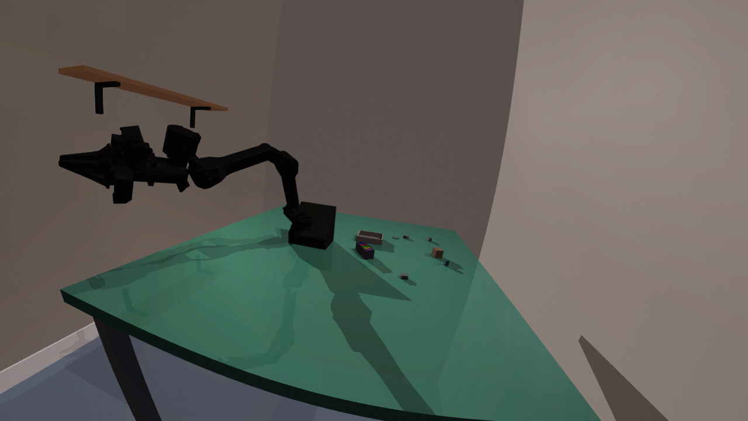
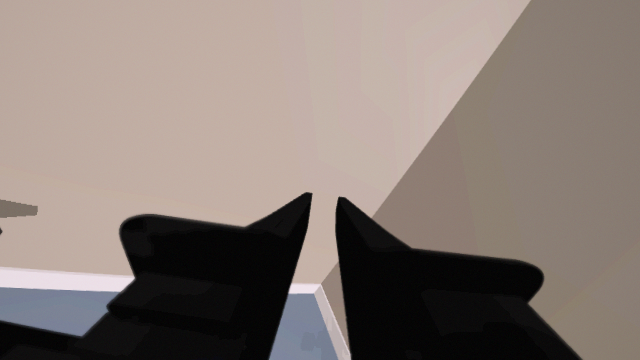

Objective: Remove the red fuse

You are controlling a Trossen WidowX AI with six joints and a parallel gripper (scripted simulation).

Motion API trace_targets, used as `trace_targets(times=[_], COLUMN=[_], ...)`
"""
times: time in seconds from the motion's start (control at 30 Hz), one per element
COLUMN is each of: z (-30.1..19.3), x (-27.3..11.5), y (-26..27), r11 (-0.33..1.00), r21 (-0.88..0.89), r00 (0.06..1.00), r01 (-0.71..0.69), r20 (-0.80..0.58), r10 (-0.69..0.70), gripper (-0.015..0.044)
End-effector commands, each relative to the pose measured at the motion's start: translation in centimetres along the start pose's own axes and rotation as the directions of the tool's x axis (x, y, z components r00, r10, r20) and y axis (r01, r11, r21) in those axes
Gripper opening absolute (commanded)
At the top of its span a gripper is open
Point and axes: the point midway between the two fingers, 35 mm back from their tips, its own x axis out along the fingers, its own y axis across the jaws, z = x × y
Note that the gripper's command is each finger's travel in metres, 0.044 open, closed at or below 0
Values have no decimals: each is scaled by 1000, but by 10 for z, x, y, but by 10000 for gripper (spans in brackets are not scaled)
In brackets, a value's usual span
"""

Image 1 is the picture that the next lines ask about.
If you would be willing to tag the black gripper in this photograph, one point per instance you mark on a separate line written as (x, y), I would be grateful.
(111, 166)

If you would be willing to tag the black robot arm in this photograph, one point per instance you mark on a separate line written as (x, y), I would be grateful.
(180, 146)

